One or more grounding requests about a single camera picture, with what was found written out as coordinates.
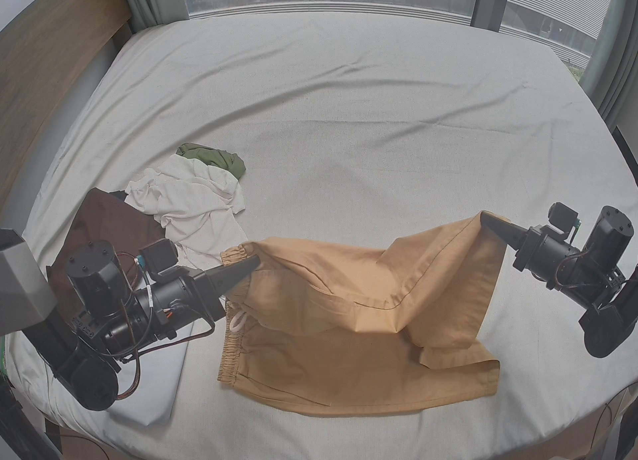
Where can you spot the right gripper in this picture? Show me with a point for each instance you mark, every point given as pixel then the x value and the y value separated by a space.
pixel 546 253

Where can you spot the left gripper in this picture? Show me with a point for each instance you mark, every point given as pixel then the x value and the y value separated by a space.
pixel 184 298

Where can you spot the tan shorts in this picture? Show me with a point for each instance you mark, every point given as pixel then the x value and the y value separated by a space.
pixel 349 298

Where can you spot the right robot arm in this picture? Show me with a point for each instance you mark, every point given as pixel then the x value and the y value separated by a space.
pixel 610 233

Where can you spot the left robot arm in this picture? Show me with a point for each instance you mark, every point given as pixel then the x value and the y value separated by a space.
pixel 25 283

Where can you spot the bed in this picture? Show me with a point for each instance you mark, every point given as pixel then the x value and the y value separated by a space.
pixel 374 124

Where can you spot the pale grey garment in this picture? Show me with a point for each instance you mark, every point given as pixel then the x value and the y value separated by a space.
pixel 154 378

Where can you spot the white garment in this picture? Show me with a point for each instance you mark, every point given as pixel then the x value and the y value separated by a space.
pixel 199 198

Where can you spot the brown garment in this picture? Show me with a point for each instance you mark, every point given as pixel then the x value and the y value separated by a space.
pixel 109 228

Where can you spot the black garment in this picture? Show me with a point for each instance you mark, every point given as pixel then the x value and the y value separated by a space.
pixel 118 195

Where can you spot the green garment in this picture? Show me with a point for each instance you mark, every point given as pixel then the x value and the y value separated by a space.
pixel 219 159

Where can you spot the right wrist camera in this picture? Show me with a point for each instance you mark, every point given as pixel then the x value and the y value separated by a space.
pixel 562 214

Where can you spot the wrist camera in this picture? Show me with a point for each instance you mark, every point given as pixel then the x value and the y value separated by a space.
pixel 562 214
pixel 158 254

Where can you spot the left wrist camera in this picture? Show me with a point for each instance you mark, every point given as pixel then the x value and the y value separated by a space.
pixel 158 254

